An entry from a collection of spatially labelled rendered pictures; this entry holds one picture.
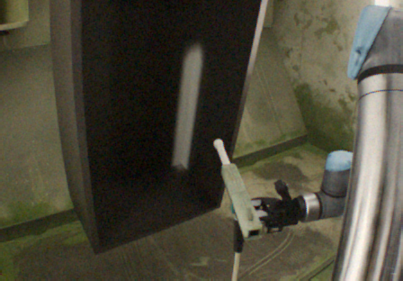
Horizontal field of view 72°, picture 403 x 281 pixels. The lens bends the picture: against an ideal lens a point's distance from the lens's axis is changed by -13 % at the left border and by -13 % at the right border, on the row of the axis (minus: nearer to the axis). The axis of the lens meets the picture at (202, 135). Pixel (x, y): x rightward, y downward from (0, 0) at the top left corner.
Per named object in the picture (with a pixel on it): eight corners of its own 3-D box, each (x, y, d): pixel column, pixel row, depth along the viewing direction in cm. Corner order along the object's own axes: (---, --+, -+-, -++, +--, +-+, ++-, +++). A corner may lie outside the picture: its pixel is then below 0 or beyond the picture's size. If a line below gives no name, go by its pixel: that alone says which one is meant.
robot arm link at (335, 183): (362, 151, 91) (353, 185, 96) (326, 146, 94) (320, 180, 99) (366, 166, 83) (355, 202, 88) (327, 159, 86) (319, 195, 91)
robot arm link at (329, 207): (341, 180, 99) (335, 204, 103) (308, 184, 97) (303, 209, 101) (356, 195, 91) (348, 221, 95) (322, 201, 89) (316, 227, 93)
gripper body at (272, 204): (264, 234, 91) (300, 229, 93) (268, 213, 87) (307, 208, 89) (256, 217, 98) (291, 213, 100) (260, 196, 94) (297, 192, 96)
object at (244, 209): (255, 277, 87) (264, 221, 77) (239, 280, 86) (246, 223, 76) (222, 184, 130) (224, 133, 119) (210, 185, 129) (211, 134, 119)
